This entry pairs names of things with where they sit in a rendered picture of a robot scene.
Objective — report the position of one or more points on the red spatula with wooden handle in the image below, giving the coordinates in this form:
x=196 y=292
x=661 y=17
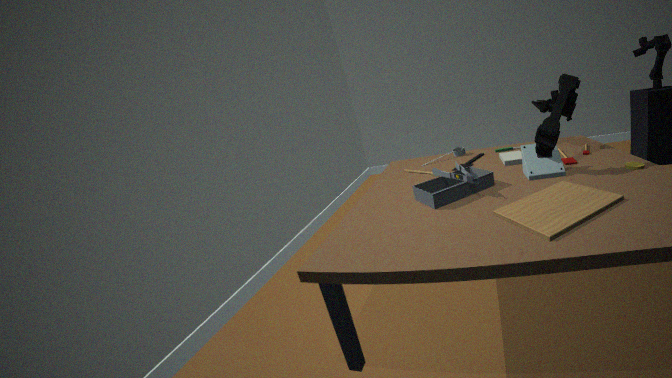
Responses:
x=567 y=161

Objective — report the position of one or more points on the light wooden board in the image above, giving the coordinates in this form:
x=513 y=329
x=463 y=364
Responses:
x=558 y=209

